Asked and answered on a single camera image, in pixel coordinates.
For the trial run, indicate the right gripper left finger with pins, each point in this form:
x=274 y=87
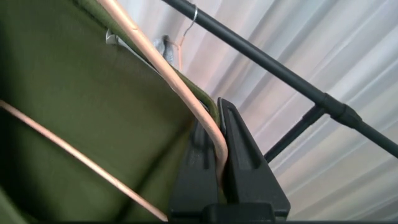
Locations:
x=192 y=186

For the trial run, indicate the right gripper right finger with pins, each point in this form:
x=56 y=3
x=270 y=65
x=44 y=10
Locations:
x=252 y=180

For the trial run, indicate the green garment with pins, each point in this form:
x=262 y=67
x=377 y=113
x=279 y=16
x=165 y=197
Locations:
x=93 y=93

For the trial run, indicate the black clothes rack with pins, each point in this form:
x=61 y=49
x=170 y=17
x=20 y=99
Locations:
x=264 y=60

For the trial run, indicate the white curtain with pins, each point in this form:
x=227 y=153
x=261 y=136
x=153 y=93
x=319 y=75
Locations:
x=326 y=46

